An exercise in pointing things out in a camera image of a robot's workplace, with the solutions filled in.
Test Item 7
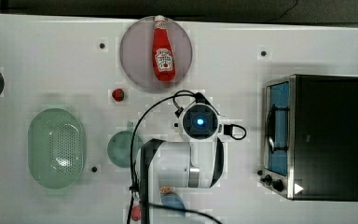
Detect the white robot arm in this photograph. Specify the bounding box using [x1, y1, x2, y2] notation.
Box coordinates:
[135, 102, 225, 224]

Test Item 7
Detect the black toaster oven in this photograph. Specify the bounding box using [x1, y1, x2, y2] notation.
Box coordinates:
[258, 75, 358, 202]

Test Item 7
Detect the red plush ketchup bottle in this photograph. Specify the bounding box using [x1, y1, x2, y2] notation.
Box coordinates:
[152, 15, 176, 82]

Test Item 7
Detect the red strawberry toy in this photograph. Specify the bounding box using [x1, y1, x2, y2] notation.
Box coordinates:
[111, 88, 125, 102]

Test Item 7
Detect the grey round plate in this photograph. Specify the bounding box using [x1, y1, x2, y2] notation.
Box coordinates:
[119, 16, 193, 92]

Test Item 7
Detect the orange slice toy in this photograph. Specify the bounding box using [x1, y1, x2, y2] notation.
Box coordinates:
[159, 187, 172, 194]

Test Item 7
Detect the blue bowl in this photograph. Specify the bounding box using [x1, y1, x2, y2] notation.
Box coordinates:
[161, 193, 186, 217]

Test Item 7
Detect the strawberry toy near bowl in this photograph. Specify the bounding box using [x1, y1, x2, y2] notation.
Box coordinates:
[131, 204, 142, 221]

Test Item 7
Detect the green oval colander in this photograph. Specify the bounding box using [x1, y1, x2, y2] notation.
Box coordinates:
[27, 108, 86, 189]

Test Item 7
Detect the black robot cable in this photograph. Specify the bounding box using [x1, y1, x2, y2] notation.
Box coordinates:
[126, 90, 247, 224]

